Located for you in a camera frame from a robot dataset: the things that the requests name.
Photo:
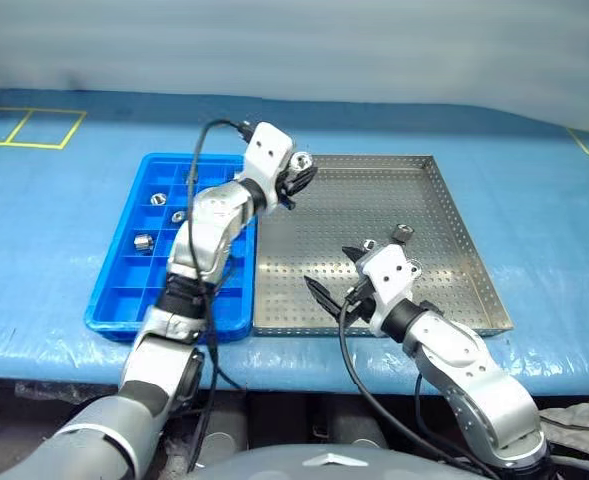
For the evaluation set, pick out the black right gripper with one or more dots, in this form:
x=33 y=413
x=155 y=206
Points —
x=360 y=305

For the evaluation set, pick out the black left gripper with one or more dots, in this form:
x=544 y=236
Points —
x=286 y=187

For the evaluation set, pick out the metal roller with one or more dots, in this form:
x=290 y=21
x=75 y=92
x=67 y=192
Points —
x=158 y=198
x=177 y=216
x=369 y=245
x=404 y=233
x=302 y=161
x=143 y=242

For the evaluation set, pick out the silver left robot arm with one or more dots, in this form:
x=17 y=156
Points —
x=209 y=225

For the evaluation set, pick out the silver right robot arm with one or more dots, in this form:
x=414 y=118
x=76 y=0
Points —
x=464 y=360

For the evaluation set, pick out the perforated steel tray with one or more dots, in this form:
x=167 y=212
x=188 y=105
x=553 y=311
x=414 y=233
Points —
x=324 y=240

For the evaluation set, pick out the blue plastic compartment tray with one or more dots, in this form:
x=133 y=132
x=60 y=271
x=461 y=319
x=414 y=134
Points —
x=124 y=280

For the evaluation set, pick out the grey rounded cylinder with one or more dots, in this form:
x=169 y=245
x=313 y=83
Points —
x=224 y=445
x=354 y=425

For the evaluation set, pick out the grey robot torso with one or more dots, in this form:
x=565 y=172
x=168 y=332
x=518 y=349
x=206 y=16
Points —
x=324 y=467

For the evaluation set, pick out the blue plastic table cover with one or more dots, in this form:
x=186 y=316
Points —
x=524 y=200

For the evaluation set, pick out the grey crumpled cloth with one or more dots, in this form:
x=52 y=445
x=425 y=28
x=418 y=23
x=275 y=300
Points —
x=579 y=417

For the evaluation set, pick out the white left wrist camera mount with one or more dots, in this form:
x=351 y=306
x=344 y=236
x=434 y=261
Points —
x=266 y=150

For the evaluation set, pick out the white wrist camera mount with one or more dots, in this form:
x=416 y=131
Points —
x=389 y=272
x=266 y=150

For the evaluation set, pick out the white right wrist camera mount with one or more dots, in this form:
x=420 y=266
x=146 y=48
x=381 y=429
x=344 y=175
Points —
x=389 y=272

